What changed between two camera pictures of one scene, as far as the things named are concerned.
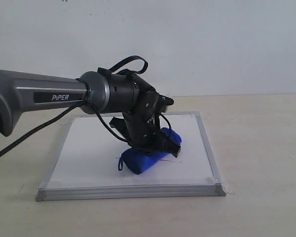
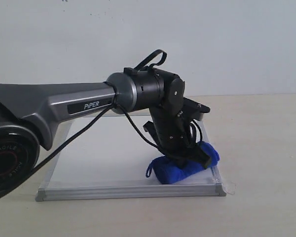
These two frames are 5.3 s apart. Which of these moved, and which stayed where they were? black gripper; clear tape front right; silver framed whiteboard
Moved: black gripper
Stayed: silver framed whiteboard; clear tape front right
